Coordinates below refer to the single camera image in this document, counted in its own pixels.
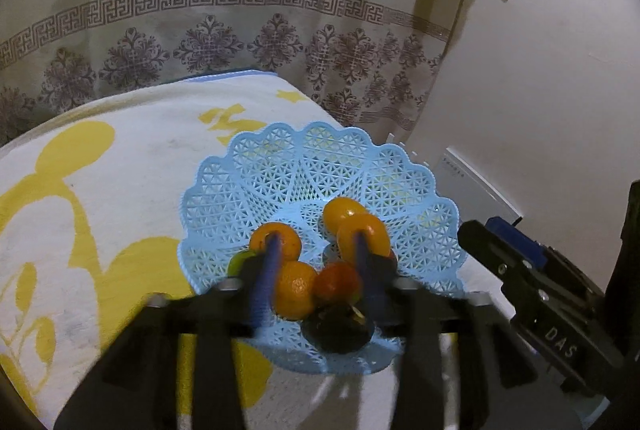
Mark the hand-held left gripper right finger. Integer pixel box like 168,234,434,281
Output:
354,231,586,430

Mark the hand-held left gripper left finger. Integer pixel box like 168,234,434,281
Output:
52,234,283,430

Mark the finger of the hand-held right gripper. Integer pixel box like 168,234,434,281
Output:
485,216,549,268
457,220,546,311

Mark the mandarin orange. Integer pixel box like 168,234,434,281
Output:
272,260,318,321
248,221,302,266

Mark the red tomato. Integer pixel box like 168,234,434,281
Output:
312,261,364,306

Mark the large green tomato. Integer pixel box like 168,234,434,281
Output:
227,250,256,278

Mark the large smooth yellow-orange fruit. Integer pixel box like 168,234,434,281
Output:
336,213,392,263

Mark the dark brown passion fruit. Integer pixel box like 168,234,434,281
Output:
304,303,375,355

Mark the small smooth orange fruit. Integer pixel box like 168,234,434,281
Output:
322,197,371,241

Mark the light blue lattice plastic basket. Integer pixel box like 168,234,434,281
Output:
177,121,468,376

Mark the white box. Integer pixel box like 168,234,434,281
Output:
435,146,525,226

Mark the white slotted plastic piece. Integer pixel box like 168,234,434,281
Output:
386,133,433,168

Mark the white yellow printed towel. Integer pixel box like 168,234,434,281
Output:
0,73,521,430

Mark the light blue sheet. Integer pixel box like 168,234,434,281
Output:
180,69,281,84

